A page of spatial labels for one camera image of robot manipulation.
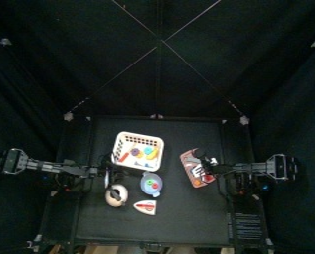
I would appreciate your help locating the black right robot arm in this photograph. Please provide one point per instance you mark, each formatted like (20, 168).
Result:
(261, 167)

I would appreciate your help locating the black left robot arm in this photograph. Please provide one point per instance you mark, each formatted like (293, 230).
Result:
(39, 164)

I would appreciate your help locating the grey toy wrench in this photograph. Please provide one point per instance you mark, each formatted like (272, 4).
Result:
(190, 161)

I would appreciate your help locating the red toy nut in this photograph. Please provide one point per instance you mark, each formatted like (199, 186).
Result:
(206, 178)

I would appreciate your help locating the black and white toy tool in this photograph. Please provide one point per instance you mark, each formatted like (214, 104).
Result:
(195, 171)

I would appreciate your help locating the orange toy nut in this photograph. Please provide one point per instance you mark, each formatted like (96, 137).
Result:
(195, 182)

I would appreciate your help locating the red toy tool tray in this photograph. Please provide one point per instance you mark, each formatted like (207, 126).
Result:
(187, 170)

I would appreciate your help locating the white tape roll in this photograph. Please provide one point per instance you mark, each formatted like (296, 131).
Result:
(115, 195)

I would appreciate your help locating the blue toy pot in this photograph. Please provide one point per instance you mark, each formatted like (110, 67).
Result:
(146, 190)

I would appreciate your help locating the yellow toy banana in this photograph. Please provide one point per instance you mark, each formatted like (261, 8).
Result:
(153, 154)

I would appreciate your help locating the white plastic slotted basket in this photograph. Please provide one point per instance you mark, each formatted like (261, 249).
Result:
(139, 139)

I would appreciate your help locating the white and red toy iron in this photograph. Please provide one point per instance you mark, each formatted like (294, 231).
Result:
(145, 207)

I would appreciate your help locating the white printed label sticker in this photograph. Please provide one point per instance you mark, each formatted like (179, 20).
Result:
(248, 226)

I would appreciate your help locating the grey frame middle bracket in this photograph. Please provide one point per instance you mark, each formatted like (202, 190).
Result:
(155, 116)

